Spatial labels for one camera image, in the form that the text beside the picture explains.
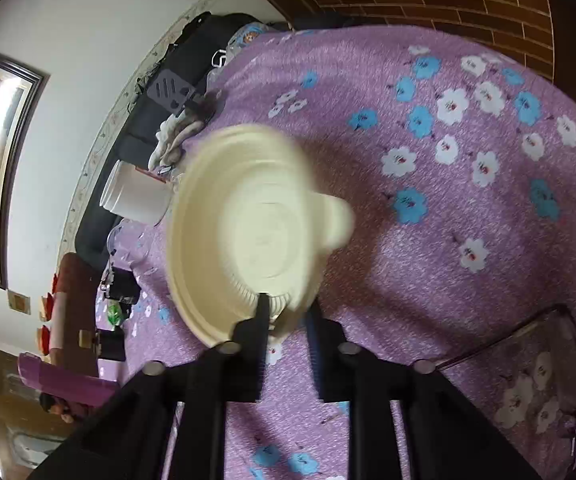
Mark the clear glass cup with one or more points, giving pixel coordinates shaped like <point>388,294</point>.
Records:
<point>125,240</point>

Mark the black leather sofa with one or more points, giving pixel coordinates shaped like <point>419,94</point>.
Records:
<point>132,135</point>

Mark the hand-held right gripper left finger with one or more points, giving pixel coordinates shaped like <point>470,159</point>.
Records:
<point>253,350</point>

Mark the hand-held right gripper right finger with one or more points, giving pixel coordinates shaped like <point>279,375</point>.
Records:
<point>314,340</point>

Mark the purple floral tablecloth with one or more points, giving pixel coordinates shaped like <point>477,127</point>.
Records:
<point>443,260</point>

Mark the purple thermos bottle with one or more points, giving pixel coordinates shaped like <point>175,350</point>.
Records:
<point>67,380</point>

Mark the cream plastic bowl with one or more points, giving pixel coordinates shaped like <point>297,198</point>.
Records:
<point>248,230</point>

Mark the small yellow wall picture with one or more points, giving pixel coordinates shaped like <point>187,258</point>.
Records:
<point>18,302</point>

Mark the white mug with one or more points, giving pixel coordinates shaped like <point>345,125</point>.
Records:
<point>135,195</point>

